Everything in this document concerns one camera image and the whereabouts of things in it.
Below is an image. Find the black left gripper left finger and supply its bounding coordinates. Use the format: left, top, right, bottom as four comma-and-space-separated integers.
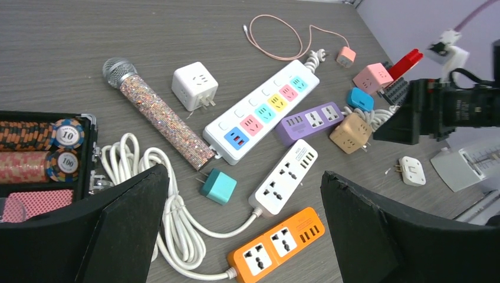
1, 164, 169, 282

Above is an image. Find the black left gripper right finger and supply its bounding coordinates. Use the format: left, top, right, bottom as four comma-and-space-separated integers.
321, 171, 499, 282

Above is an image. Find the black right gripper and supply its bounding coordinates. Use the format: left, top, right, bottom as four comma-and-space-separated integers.
373, 79, 499, 145

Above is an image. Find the pink cube socket adapter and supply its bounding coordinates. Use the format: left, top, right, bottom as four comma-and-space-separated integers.
353, 63, 394, 95

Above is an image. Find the tan cube socket adapter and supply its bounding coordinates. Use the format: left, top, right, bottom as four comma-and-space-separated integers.
329, 113, 373, 154

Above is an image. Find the white cube socket adapter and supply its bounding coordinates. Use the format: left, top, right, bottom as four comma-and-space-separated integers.
171, 61, 219, 111

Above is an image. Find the white flat plug adapter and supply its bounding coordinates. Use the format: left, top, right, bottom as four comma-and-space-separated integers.
395, 156, 426, 187

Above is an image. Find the blue plug adapter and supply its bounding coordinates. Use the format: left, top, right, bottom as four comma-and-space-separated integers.
347, 87, 374, 112

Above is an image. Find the teal plug adapter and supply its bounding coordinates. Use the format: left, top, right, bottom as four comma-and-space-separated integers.
199, 169, 237, 205

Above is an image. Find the dark grey brick baseplate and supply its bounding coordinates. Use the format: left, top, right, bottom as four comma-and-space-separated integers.
377, 77, 409, 106

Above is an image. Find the red toy brick block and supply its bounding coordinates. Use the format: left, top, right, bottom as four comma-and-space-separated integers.
388, 48, 424, 81

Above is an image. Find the white box device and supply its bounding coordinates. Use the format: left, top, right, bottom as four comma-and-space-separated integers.
430, 138, 499, 192

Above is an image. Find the black poker chip case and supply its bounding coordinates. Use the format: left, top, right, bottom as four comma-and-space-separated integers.
1, 110, 99, 223

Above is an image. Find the white usb power strip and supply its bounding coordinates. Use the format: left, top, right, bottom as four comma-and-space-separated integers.
248, 139, 318, 218

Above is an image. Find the purple power strip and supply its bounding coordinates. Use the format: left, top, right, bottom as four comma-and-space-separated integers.
275, 102, 344, 146

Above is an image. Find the orange power strip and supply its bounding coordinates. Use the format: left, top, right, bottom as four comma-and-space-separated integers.
227, 207, 325, 283

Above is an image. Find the white multicolour power strip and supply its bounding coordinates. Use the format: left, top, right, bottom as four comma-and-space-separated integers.
202, 60, 320, 165

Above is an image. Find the white coiled power cable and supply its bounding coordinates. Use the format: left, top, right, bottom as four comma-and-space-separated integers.
100, 133, 263, 282

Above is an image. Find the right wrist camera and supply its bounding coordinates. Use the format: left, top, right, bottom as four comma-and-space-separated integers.
423, 29, 470, 82

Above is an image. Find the pink charger with cable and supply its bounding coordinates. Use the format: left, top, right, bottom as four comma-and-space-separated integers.
242, 14, 357, 73

